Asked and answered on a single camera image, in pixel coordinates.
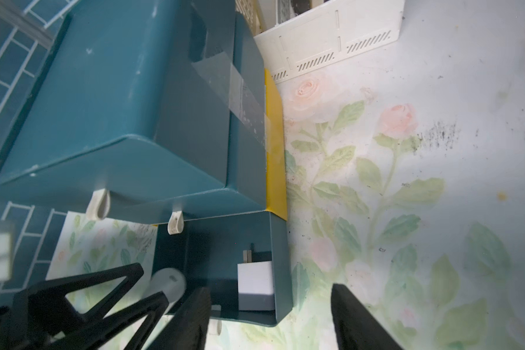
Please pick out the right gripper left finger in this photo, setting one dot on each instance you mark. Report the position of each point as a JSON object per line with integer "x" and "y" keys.
{"x": 189, "y": 326}

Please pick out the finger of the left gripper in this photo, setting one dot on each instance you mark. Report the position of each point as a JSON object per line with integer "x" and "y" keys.
{"x": 44, "y": 306}
{"x": 98, "y": 333}

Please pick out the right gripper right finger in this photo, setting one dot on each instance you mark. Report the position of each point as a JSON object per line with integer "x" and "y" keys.
{"x": 355, "y": 327}

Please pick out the teal drawer cabinet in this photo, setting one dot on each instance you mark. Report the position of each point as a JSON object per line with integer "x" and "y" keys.
{"x": 133, "y": 131}

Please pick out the white file organizer rack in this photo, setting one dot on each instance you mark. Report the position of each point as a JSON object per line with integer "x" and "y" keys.
{"x": 327, "y": 34}

